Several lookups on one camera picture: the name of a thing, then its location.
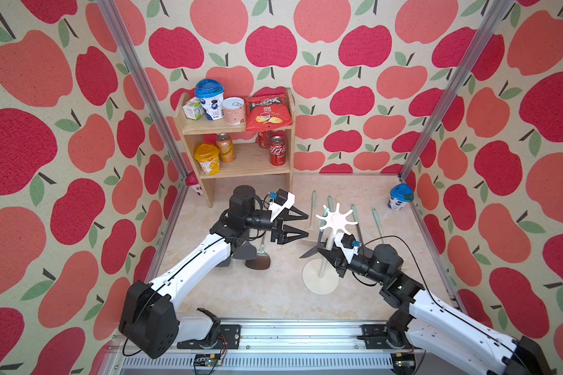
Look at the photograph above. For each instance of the red white cup behind shelf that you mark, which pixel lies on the red white cup behind shelf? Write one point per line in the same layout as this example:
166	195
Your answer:
191	181

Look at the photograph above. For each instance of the aluminium frame post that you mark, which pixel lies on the aluminium frame post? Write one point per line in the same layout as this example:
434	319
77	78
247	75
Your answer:
117	27
494	16

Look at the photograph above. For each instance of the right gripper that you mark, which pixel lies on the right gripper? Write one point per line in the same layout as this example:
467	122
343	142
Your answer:
338	261

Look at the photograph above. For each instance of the circuit board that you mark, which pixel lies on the circuit board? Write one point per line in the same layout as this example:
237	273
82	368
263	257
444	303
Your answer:
207	360
403	364

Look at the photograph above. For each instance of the red chips bag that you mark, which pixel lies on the red chips bag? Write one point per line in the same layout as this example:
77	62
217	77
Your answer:
267	113

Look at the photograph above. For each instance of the blue lid yogurt cup floor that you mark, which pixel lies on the blue lid yogurt cup floor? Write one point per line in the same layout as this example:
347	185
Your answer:
400	196

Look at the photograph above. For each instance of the left circuit board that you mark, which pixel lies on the left circuit board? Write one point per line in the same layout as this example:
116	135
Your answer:
207	360

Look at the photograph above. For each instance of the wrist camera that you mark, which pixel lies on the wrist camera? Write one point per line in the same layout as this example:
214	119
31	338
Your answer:
280	201
348	245

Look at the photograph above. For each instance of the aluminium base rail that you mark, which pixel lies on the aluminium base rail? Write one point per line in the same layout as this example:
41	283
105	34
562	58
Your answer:
278	347

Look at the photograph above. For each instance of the left aluminium frame post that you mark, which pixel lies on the left aluminium frame post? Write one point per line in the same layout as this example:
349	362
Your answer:
117	27

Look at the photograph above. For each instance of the wooden two-tier shelf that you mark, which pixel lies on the wooden two-tier shelf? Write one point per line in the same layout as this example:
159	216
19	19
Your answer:
251	159

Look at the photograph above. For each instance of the red cola can front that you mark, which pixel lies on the red cola can front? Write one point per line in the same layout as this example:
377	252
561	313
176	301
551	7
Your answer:
277	148

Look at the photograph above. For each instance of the red cola can back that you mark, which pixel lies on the red cola can back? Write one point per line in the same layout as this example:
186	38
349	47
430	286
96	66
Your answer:
263	139

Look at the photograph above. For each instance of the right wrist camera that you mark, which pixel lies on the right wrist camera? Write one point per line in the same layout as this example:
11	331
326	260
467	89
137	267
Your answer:
348	245

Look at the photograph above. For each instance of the red cola can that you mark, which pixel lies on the red cola can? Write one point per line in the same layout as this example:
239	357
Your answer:
263	139
277	148

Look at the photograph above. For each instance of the right aluminium frame post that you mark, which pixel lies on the right aluminium frame post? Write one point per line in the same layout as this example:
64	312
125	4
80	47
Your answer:
494	16

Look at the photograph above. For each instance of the blue lid yogurt tub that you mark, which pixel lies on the blue lid yogurt tub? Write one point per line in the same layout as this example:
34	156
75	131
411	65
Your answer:
210	93

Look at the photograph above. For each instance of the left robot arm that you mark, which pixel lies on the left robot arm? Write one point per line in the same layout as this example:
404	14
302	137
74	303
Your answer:
149	318

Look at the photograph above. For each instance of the right circuit board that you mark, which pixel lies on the right circuit board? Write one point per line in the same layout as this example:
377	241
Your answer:
403	364

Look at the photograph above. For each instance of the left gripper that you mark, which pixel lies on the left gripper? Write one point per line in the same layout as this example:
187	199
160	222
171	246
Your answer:
279	232

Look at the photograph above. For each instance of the white utensil rack stand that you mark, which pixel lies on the white utensil rack stand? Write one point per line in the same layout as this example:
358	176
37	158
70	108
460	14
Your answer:
336	247

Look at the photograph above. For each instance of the yellow mango cup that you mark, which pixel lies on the yellow mango cup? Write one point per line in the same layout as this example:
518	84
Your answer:
207	155

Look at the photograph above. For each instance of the pink cup foil lid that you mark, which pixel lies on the pink cup foil lid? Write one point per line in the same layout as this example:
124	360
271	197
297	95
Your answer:
234	111

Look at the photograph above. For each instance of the small green white carton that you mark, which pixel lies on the small green white carton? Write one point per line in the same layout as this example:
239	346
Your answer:
193	109

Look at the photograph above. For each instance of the grey spatula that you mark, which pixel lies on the grey spatula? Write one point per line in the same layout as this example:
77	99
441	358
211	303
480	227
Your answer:
225	263

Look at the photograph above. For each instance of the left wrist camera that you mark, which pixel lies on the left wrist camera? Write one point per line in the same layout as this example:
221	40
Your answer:
280	201

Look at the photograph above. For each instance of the grey spatula mint handle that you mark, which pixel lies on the grey spatula mint handle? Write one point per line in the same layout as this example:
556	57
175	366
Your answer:
356	219

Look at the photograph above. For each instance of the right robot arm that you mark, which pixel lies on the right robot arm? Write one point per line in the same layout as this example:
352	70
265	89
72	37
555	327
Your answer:
425	321

